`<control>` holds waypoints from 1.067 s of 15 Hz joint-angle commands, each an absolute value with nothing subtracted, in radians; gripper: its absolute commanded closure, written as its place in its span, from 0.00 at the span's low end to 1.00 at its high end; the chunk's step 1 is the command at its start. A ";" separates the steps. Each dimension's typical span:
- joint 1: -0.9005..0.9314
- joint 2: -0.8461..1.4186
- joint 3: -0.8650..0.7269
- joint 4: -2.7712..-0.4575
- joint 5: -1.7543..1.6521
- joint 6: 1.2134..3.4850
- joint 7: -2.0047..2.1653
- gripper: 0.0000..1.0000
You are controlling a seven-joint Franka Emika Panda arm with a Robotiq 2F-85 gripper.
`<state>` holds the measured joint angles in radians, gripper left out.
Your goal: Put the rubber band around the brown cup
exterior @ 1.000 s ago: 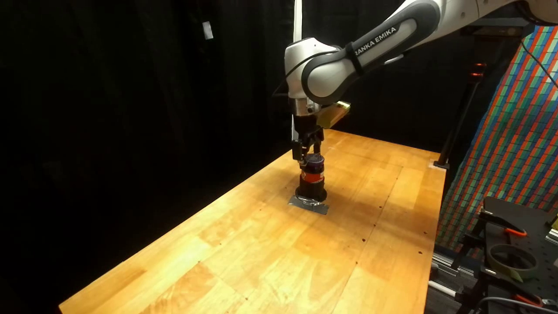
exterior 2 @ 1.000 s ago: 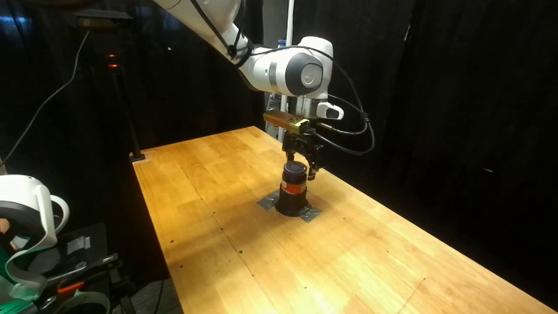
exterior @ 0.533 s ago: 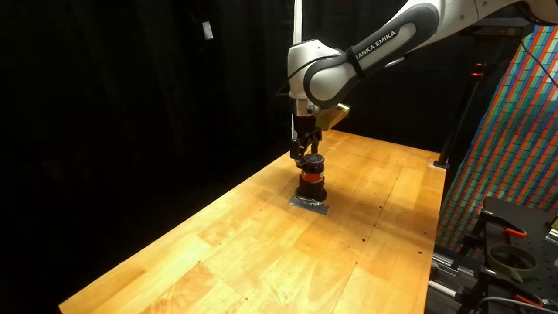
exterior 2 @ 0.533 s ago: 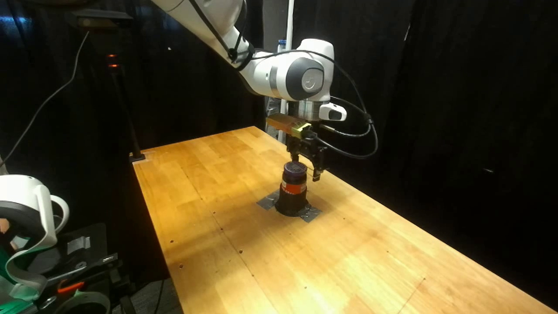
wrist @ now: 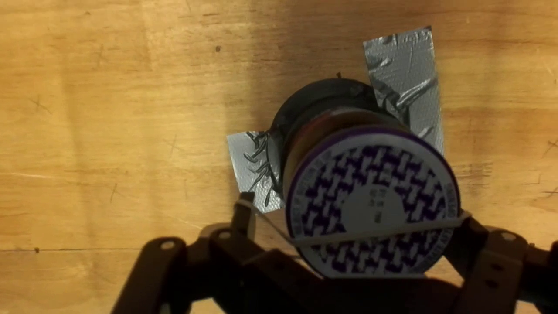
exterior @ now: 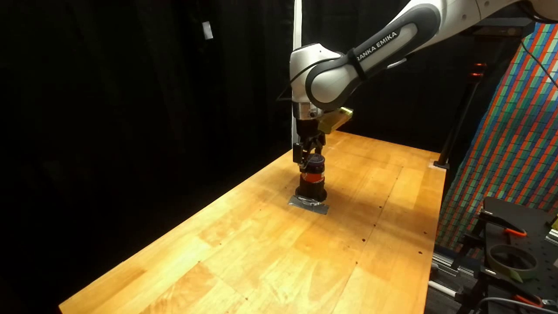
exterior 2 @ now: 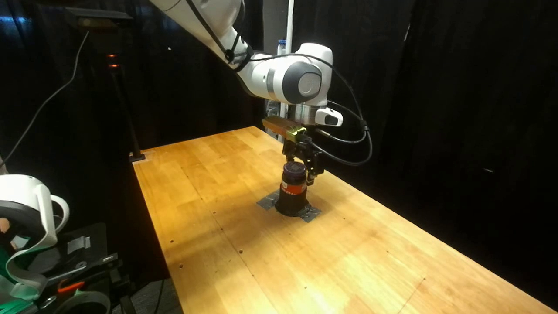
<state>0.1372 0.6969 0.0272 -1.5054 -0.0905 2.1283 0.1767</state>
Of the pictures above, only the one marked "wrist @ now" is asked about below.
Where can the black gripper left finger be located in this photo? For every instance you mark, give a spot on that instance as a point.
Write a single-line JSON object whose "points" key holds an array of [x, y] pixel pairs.
{"points": [[159, 273]]}

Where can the grey duct tape strip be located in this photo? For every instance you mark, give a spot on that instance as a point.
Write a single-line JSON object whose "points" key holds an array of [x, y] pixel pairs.
{"points": [[407, 75], [250, 168]]}

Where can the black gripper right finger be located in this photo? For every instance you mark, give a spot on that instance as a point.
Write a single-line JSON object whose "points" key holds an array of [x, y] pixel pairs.
{"points": [[494, 273]]}

